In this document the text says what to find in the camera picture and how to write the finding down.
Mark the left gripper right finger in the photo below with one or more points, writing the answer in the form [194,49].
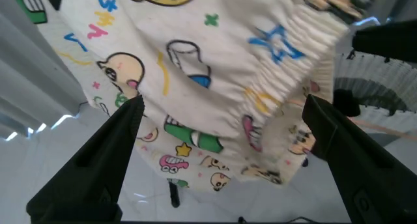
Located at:
[358,165]

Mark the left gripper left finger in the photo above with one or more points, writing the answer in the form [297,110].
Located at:
[94,172]

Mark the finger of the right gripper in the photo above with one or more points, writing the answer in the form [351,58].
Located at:
[391,40]

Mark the cream printed garment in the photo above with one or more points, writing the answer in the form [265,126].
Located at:
[228,71]

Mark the white laundry basket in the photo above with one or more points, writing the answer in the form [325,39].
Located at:
[391,74]

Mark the black clothes rack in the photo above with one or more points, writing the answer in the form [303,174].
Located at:
[174,194]

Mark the white curtain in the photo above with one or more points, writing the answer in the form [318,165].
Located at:
[29,71]

